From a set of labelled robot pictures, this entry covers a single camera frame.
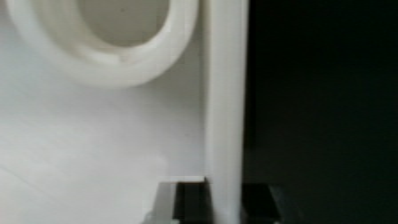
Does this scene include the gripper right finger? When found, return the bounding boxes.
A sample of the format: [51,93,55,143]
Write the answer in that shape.
[241,183,282,224]

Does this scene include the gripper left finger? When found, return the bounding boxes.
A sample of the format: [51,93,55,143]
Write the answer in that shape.
[142,176,207,224]

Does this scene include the white square table top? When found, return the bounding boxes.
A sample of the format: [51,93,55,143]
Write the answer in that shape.
[0,0,248,224]

